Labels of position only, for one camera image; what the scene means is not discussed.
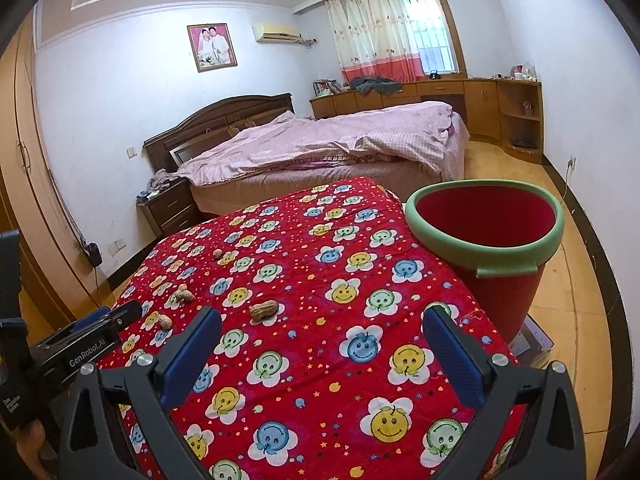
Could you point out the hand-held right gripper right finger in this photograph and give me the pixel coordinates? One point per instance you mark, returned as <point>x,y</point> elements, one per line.
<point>452,355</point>

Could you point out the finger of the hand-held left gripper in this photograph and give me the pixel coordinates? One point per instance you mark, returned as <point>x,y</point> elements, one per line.
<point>90,352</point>

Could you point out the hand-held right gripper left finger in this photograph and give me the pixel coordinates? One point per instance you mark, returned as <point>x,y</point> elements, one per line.
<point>192,355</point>

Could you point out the red bin with green rim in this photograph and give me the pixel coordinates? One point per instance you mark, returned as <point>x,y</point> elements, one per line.
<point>480,220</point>

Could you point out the person's left hand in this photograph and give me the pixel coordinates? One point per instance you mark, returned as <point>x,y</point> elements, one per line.
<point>30,437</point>

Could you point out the peanut in shell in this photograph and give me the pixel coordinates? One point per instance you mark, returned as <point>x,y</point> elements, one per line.
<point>263,310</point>
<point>165,321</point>
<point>182,294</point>
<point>217,254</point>

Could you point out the flat grey box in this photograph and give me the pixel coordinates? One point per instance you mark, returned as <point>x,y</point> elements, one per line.
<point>537,342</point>

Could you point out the black plug adapter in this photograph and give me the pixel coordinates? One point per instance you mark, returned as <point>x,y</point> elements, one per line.
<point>92,254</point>

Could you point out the red smiley flower blanket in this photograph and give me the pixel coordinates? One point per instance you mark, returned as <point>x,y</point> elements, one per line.
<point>310,320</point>

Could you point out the dark wooden nightstand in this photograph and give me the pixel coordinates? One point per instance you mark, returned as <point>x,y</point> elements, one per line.
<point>172,207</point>

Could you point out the pale crumpled clothes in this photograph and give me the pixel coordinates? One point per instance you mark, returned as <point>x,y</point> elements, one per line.
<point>162,180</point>

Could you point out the brown skirted bed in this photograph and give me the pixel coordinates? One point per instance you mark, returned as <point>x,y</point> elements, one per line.
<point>280,182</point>

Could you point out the wooden wardrobe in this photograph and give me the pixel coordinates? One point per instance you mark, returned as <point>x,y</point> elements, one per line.
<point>30,160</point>

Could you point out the dark wooden headboard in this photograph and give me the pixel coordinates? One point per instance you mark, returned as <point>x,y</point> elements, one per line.
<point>210,115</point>

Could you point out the pink quilt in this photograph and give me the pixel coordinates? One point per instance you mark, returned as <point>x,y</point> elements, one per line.
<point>325,135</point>

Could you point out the long wooden desk cabinet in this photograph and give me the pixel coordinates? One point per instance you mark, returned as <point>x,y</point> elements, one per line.
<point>440,89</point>

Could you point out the wooden corner shelf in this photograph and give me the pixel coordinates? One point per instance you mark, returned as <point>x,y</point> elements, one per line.
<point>520,90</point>

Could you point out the dark grey clothes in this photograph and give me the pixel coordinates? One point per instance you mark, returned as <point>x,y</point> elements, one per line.
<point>375,85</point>

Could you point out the small white containers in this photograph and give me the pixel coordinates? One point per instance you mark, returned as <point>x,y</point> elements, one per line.
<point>524,73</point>

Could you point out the barred window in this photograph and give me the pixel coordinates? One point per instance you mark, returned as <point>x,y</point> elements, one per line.
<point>430,30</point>

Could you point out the white air conditioner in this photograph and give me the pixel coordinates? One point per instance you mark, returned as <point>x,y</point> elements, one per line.
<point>276,33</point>

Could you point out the cream and red curtain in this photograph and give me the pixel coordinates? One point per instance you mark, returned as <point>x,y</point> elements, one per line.
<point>370,25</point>

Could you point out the white double wall socket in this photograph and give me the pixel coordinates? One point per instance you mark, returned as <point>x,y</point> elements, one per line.
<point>118,246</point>

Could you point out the framed wall photo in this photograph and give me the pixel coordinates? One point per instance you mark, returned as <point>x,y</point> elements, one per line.
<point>212,47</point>

